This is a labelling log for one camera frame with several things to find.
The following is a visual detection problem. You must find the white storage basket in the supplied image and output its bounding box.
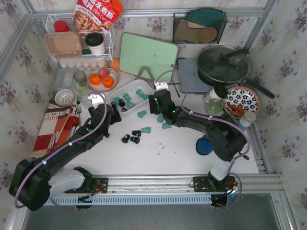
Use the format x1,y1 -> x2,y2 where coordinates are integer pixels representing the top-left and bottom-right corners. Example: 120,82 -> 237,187
109,80 -> 154,118

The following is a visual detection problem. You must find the grey blue oven mitt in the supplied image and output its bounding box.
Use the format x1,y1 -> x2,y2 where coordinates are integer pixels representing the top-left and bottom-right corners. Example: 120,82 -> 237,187
195,138 -> 250,161

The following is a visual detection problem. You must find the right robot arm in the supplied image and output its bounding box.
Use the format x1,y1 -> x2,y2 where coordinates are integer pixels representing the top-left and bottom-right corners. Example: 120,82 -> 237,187
148,89 -> 251,181

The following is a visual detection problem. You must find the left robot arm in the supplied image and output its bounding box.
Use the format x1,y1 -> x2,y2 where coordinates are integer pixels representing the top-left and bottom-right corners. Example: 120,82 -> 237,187
9,102 -> 121,211

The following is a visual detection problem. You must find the right orange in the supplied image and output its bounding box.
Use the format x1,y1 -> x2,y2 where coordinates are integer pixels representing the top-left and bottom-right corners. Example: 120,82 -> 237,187
102,76 -> 114,88

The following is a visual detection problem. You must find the orange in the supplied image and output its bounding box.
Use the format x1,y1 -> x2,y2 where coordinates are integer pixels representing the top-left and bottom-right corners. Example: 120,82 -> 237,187
102,76 -> 114,88
89,74 -> 101,85

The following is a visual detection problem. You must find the silver fork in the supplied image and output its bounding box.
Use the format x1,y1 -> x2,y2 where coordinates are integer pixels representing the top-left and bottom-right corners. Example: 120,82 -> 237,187
76,95 -> 82,115

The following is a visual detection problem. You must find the grey induction cooker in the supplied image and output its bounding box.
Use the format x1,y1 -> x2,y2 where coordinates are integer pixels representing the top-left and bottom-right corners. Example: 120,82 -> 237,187
177,58 -> 213,93

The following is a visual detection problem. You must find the left orange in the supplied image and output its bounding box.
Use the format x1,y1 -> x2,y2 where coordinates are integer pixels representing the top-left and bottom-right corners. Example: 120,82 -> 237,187
89,74 -> 101,85

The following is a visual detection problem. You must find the fruit bowl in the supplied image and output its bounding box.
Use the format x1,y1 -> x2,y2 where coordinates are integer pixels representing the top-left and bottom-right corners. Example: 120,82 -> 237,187
87,68 -> 119,92

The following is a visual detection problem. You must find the green glass tumbler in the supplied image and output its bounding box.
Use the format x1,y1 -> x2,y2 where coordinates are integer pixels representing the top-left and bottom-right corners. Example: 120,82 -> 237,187
74,82 -> 89,96

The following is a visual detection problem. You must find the pink peach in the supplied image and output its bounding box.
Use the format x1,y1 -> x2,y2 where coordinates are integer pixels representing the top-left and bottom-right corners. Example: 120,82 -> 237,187
98,68 -> 109,79

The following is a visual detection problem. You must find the grey glass tumbler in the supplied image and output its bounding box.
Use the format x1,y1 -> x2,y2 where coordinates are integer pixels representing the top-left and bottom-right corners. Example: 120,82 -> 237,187
73,70 -> 87,87

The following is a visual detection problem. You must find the orange sponge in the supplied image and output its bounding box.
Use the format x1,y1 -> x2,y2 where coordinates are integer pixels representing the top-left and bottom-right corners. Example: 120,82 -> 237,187
110,57 -> 120,71

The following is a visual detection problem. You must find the white round strainer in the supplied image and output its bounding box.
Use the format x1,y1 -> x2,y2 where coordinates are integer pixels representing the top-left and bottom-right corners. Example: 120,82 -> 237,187
55,89 -> 74,107

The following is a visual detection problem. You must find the red striped towel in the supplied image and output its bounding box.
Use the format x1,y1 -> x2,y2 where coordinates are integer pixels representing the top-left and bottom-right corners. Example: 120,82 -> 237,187
32,100 -> 76,158

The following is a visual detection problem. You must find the green cutting board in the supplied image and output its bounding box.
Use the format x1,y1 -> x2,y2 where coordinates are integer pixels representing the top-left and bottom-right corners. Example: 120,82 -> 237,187
119,32 -> 178,78

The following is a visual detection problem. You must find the green glass cup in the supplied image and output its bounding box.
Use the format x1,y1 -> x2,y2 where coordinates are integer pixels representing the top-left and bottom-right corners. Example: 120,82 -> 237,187
207,98 -> 224,116

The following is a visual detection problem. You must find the egg tray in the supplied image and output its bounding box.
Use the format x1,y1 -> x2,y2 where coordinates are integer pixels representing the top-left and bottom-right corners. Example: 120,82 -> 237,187
59,60 -> 110,71

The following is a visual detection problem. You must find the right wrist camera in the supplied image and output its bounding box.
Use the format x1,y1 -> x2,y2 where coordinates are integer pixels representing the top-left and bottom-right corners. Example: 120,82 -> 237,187
154,81 -> 168,91

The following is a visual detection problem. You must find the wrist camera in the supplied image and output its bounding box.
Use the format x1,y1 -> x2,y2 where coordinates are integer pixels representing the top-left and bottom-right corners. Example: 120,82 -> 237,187
88,92 -> 105,109
154,81 -> 168,91

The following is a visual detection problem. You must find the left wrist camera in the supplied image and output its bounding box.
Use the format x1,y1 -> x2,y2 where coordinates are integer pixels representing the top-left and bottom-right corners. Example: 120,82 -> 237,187
88,92 -> 105,109

